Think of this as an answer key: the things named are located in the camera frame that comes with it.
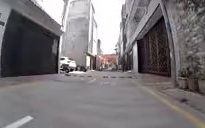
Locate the red building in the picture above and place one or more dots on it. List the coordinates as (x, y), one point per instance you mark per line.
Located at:
(108, 60)

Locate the yellow black speed bump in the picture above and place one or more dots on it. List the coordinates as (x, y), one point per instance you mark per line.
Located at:
(100, 76)

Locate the white car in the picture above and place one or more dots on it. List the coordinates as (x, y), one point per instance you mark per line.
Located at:
(67, 63)

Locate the tall grey building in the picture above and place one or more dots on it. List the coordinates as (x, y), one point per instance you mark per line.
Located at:
(76, 33)

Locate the building with dark garage doors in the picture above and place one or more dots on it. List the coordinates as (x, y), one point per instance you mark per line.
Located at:
(26, 43)

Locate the stone building with brown gate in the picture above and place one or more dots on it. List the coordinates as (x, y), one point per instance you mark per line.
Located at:
(176, 33)

